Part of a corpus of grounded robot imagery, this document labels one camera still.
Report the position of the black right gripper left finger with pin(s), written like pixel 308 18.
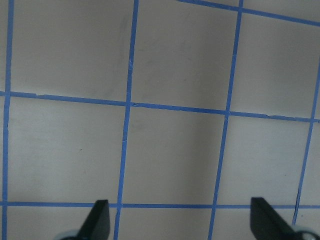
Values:
pixel 97 224

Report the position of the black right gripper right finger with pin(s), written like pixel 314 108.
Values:
pixel 266 224

